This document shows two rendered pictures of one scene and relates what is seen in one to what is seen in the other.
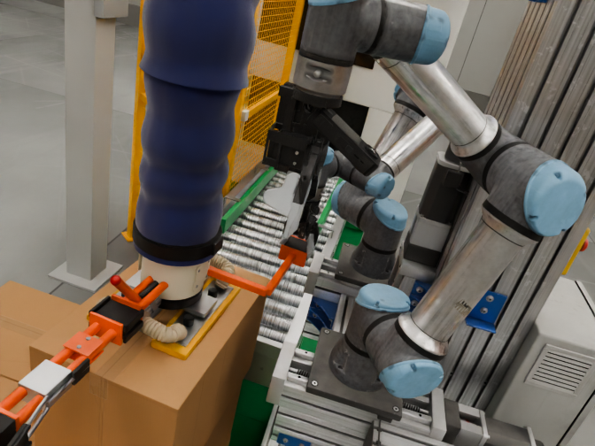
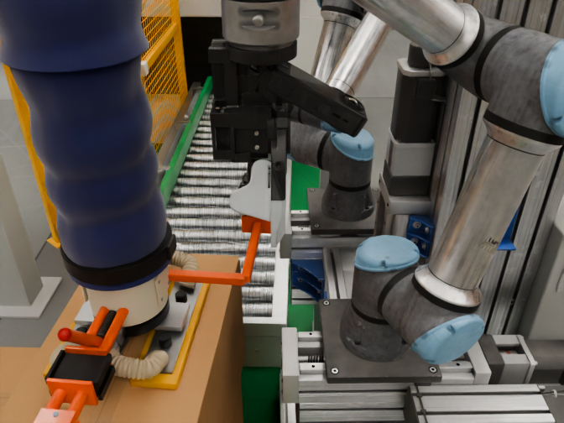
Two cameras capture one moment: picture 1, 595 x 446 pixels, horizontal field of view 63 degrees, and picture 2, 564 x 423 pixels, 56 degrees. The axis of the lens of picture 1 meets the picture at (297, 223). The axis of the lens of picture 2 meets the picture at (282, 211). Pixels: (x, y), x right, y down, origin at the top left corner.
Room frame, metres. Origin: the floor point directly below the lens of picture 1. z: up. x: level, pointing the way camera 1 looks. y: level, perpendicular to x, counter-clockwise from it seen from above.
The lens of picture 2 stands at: (0.16, 0.05, 1.86)
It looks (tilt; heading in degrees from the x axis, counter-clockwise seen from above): 33 degrees down; 354
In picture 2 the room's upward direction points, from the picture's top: straight up
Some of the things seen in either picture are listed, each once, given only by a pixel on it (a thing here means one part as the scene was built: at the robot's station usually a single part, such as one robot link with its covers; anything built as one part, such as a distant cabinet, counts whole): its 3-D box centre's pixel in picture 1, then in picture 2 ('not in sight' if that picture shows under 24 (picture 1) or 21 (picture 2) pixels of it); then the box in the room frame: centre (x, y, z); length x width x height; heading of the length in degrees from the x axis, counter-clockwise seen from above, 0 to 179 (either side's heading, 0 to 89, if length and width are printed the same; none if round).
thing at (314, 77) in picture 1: (320, 76); (260, 20); (0.69, 0.02, 1.73); 0.08 x 0.08 x 0.05
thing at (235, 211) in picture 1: (262, 173); (184, 128); (3.01, 0.30, 0.60); 1.60 x 0.11 x 0.09; 172
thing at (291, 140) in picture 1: (303, 130); (255, 99); (0.69, 0.02, 1.65); 0.09 x 0.08 x 0.12; 83
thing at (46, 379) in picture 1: (45, 384); not in sight; (0.64, 0.39, 1.07); 0.07 x 0.07 x 0.04; 78
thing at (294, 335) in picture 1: (335, 236); (286, 175); (2.57, -0.24, 0.50); 2.31 x 0.05 x 0.19; 172
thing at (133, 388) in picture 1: (163, 357); (148, 384); (1.09, 0.30, 0.74); 0.60 x 0.40 x 0.40; 169
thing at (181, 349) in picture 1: (200, 310); (174, 321); (1.08, 0.20, 0.97); 0.34 x 0.10 x 0.05; 168
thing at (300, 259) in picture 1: (296, 250); (259, 216); (1.34, -0.02, 1.08); 0.09 x 0.08 x 0.05; 78
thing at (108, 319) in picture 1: (116, 319); (80, 374); (0.85, 0.35, 1.07); 0.10 x 0.08 x 0.06; 78
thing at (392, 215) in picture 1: (384, 222); (349, 154); (1.42, -0.27, 1.20); 0.13 x 0.12 x 0.14; 50
